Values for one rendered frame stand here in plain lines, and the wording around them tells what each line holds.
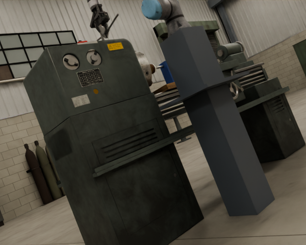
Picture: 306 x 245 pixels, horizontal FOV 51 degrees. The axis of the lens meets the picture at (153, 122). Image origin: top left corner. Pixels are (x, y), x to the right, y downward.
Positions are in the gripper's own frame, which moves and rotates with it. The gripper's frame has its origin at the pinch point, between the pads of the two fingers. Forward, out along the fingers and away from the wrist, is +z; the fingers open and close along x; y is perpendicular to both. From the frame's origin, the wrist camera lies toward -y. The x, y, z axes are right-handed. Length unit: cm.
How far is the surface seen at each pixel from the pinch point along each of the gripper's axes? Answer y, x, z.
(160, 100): 2, 21, 52
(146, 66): 3.5, 20.6, 26.8
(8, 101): -687, 133, -153
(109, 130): 14, -32, 60
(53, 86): 8, -51, 27
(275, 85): 12, 149, 72
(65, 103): 13, -50, 39
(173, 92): 5, 34, 49
